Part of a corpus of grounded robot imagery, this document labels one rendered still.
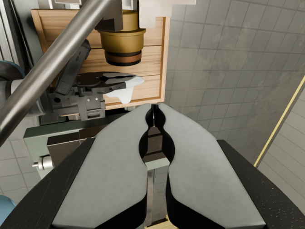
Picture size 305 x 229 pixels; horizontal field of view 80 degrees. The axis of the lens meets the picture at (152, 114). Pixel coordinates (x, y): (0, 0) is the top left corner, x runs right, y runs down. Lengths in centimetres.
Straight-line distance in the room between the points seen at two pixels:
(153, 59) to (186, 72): 118
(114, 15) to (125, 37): 4
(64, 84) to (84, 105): 6
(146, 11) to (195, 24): 136
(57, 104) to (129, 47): 19
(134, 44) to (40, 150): 50
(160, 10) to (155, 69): 31
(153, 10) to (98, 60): 28
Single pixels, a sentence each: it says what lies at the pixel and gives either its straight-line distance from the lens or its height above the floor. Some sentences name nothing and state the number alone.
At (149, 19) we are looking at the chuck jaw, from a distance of 38.
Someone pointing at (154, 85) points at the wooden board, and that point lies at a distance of 68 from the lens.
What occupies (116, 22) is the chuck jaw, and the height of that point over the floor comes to 113.
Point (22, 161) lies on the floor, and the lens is 207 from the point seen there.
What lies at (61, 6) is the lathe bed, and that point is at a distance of 61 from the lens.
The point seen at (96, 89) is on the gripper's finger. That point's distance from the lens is 38.
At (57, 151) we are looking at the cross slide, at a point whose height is 97.
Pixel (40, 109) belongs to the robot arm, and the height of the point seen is 111.
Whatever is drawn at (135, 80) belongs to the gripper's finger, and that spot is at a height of 110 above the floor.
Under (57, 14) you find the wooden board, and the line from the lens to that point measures 56.
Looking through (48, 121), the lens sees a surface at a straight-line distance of 74.
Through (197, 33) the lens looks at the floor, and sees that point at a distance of 175.
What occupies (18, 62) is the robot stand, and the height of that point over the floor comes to 23.
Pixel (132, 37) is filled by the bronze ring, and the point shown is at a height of 112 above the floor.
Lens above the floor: 146
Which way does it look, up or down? 52 degrees down
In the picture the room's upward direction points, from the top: 148 degrees clockwise
